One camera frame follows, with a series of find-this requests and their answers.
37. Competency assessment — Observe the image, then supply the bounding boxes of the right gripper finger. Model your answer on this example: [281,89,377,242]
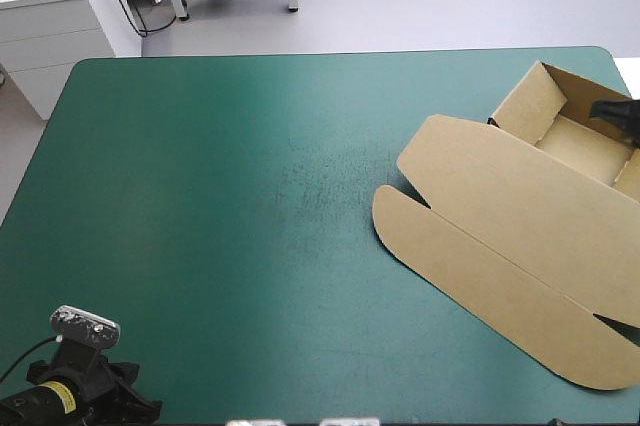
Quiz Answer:
[588,97,640,150]

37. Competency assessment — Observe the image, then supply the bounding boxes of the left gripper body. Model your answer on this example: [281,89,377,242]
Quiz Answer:
[25,338,164,426]

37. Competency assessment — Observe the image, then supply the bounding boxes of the brown cardboard box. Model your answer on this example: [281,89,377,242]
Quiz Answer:
[371,59,640,392]

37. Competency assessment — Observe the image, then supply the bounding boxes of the white cabinet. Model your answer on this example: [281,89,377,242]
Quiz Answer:
[0,0,144,122]

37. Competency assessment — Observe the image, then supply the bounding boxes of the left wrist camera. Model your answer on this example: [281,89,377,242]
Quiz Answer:
[49,304,122,350]

